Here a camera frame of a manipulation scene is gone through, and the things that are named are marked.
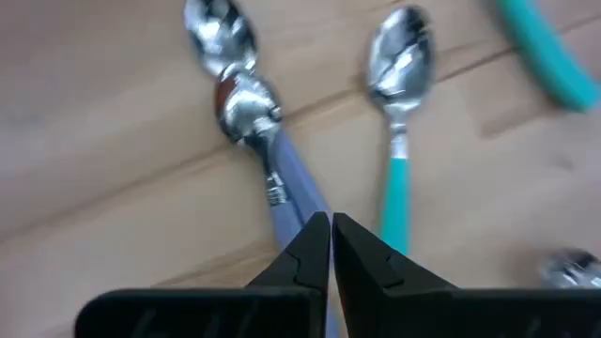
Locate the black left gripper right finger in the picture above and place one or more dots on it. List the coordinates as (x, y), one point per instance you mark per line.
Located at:
(399, 310)

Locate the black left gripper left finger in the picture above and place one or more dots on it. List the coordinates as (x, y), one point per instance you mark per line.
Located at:
(282, 305)

